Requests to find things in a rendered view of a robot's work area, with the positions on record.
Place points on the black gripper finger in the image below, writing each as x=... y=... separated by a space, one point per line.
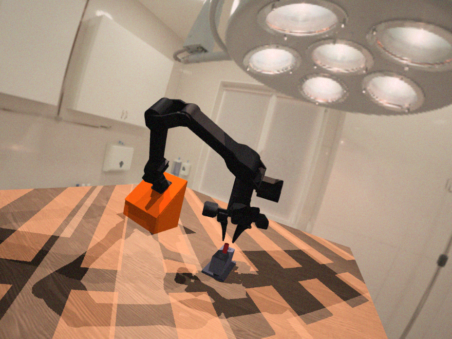
x=223 y=225
x=239 y=230

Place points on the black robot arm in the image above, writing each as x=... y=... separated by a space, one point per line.
x=240 y=159

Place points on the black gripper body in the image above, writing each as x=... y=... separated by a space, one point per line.
x=211 y=209

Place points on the dark red peg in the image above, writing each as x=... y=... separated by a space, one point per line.
x=226 y=245

